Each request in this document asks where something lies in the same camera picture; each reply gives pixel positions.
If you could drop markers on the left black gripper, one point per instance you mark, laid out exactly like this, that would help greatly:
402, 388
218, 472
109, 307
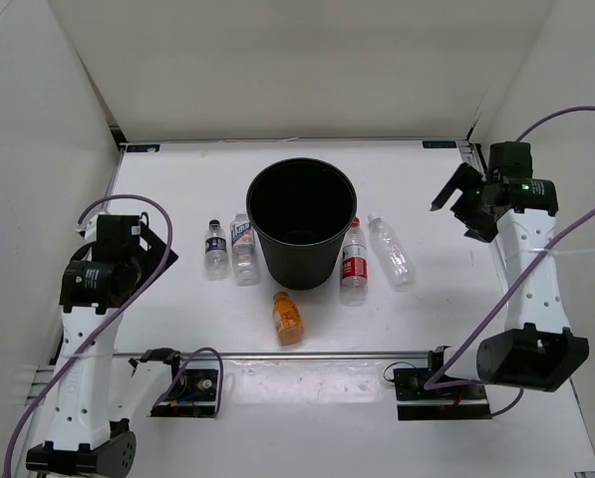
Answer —
152, 255

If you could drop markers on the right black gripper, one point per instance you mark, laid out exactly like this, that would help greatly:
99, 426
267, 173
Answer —
466, 179

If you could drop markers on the small dark-label water bottle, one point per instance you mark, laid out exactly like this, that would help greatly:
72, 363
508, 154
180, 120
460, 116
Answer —
215, 255

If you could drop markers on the clear unlabelled plastic bottle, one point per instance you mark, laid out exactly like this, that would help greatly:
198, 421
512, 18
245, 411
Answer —
390, 253

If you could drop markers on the clear bottle blue orange label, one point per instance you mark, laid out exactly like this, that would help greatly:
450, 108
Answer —
243, 251

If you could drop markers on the red-label water bottle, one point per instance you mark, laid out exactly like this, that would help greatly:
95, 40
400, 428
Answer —
354, 266

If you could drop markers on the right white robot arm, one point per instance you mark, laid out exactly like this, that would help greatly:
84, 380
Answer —
525, 341

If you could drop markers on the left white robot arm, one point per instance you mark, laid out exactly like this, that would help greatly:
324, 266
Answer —
93, 434

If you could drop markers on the black plastic bin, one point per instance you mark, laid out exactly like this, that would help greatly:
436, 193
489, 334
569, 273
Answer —
301, 209

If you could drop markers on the orange juice bottle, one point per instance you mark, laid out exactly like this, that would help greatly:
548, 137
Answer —
287, 320

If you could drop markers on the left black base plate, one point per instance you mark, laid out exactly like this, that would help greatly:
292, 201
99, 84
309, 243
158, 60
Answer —
197, 393

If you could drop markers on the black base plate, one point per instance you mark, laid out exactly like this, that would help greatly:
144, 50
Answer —
414, 403
197, 393

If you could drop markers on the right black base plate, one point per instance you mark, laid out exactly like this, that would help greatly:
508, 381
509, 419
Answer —
414, 403

